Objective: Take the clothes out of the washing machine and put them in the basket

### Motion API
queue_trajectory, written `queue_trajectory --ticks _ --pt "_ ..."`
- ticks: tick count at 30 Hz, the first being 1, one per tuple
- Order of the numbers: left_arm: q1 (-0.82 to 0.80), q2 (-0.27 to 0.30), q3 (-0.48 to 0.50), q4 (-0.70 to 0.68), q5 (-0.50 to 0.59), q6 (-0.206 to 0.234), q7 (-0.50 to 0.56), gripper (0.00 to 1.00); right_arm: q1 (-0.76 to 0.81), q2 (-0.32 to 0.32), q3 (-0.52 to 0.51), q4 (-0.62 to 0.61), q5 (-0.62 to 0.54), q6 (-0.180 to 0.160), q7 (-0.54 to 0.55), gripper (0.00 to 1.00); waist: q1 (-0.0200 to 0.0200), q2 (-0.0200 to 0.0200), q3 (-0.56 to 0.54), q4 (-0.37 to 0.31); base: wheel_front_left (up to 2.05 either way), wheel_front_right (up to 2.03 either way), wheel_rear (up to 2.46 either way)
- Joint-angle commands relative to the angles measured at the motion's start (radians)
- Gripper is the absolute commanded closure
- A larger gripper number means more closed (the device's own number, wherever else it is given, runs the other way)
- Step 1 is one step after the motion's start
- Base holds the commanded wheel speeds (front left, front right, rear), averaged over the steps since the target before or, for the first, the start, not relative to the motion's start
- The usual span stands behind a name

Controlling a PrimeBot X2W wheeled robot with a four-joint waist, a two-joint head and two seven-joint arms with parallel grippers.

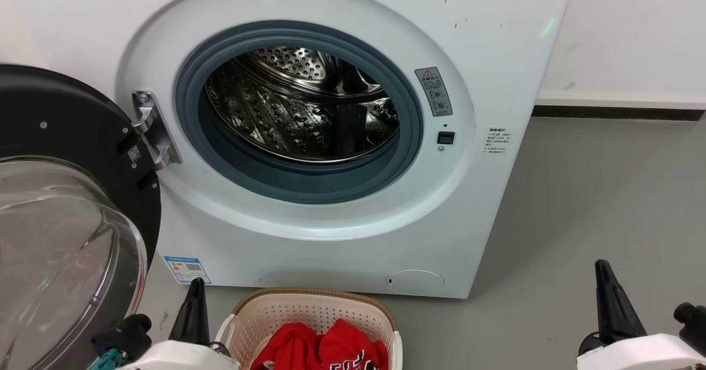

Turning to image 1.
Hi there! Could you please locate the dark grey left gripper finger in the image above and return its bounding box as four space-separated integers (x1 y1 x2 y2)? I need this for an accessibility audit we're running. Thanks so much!
168 277 211 345

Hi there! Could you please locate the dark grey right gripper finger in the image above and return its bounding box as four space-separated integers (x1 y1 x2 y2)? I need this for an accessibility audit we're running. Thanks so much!
594 259 648 345

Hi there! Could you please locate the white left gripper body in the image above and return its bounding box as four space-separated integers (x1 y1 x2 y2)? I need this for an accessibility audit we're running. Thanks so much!
118 340 241 370

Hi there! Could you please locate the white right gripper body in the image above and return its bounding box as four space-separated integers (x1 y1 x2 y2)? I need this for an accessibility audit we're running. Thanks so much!
576 334 706 370

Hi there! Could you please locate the red printed jersey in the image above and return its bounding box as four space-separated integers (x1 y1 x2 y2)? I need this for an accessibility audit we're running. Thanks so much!
251 319 389 370

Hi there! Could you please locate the cream laundry basket brown rim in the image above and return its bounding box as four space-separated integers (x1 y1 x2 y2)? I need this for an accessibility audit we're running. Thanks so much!
215 287 404 370

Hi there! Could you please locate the black glass washer door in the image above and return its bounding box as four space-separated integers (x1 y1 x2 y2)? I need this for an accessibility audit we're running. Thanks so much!
0 63 162 370

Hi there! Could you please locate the stainless steel washing machine drum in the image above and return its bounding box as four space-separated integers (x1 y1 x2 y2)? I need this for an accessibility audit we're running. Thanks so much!
204 46 401 164

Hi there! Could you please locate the blue energy label sticker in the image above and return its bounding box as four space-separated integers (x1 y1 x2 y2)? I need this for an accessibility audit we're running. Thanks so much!
164 256 212 285

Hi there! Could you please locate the white front-load washing machine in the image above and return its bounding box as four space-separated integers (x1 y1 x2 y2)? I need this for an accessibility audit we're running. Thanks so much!
22 0 575 299

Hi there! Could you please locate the grey rubber door gasket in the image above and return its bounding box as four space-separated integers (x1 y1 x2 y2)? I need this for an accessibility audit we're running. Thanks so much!
175 20 425 205

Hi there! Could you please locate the silver door hinge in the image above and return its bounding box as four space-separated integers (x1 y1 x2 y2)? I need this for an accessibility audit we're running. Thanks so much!
131 90 183 171

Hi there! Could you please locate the round white filter cover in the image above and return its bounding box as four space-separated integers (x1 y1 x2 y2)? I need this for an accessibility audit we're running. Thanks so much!
386 270 445 293

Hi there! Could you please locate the small text instruction sticker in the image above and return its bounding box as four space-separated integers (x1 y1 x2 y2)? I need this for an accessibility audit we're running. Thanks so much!
485 126 514 155

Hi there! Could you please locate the grey warning sticker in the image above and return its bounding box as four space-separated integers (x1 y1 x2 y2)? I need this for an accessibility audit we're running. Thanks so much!
414 67 454 118

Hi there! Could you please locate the teal cable connector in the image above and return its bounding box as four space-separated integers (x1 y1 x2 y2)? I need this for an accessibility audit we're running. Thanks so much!
87 348 131 370

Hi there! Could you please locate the black wall baseboard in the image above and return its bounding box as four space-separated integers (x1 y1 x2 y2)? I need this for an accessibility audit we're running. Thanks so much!
532 105 706 122

